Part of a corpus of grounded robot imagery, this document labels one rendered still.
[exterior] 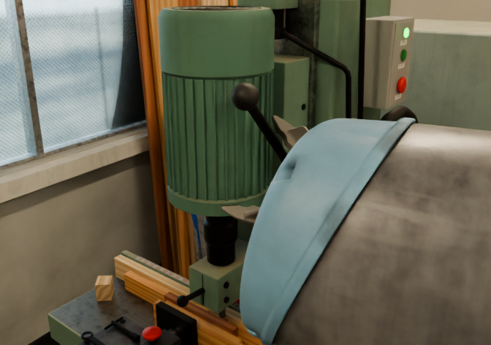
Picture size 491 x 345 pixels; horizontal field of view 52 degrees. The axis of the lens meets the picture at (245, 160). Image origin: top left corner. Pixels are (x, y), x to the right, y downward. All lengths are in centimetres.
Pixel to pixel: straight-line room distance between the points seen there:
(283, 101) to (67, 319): 62
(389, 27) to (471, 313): 78
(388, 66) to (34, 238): 169
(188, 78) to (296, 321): 55
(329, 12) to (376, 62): 14
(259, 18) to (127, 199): 189
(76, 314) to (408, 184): 98
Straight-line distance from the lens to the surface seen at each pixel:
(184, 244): 246
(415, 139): 21
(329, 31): 89
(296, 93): 86
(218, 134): 74
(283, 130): 70
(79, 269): 246
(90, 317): 111
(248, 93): 61
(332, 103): 90
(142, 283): 112
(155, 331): 84
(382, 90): 95
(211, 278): 88
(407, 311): 19
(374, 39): 95
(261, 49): 74
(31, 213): 221
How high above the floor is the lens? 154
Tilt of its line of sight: 20 degrees down
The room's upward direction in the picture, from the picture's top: straight up
